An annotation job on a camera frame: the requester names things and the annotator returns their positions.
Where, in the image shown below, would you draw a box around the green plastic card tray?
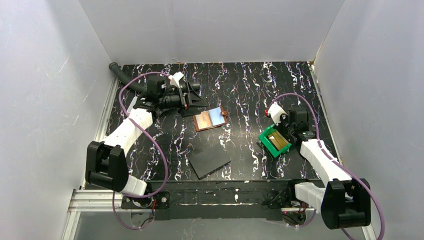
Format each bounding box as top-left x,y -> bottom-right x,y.
258,124 -> 292,158

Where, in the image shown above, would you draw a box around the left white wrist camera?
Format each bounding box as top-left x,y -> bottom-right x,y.
168,71 -> 184,88

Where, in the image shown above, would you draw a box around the cards in green tray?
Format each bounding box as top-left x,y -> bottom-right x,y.
267,130 -> 291,151

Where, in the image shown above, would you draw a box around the gold credit card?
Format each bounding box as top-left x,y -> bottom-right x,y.
194,111 -> 212,131

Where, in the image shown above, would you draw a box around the black foam block front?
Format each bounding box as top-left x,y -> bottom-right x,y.
188,145 -> 231,180

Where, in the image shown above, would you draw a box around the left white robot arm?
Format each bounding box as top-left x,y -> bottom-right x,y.
85,72 -> 208,198

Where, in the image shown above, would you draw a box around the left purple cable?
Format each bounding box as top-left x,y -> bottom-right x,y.
111,71 -> 171,231

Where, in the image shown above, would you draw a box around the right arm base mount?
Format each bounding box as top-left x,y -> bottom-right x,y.
261,190 -> 317,228

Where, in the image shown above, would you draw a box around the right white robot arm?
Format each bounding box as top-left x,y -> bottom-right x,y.
280,108 -> 371,230

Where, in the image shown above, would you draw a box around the black corrugated hose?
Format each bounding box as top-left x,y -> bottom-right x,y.
108,61 -> 202,95

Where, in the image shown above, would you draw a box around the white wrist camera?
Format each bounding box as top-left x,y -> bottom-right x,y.
265,102 -> 288,126
168,71 -> 184,88

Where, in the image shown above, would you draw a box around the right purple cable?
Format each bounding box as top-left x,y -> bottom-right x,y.
271,92 -> 387,240

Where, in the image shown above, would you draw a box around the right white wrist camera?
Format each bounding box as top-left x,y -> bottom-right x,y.
265,102 -> 288,126

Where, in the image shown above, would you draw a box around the purple cable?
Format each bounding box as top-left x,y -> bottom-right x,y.
111,71 -> 171,231
271,92 -> 387,240

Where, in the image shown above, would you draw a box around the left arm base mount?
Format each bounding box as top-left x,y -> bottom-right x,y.
115,188 -> 171,231

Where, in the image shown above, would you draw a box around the white plastic box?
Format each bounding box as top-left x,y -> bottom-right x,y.
127,96 -> 138,113

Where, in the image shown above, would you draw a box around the brown leather card holder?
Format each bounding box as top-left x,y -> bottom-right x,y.
193,106 -> 229,132

